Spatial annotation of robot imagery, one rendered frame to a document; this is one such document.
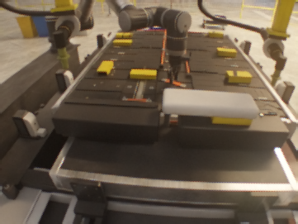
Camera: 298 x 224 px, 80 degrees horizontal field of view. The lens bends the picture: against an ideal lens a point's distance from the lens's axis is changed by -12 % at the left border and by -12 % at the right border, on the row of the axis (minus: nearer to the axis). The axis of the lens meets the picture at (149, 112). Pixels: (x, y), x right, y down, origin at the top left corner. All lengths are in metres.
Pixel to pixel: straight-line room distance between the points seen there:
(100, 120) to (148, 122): 0.18
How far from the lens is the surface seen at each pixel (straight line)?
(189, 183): 0.71
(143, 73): 1.25
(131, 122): 0.74
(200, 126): 0.74
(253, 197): 0.75
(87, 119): 0.79
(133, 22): 1.02
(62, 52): 0.63
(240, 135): 0.80
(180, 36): 1.04
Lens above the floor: 1.57
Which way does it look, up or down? 37 degrees down
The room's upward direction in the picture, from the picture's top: straight up
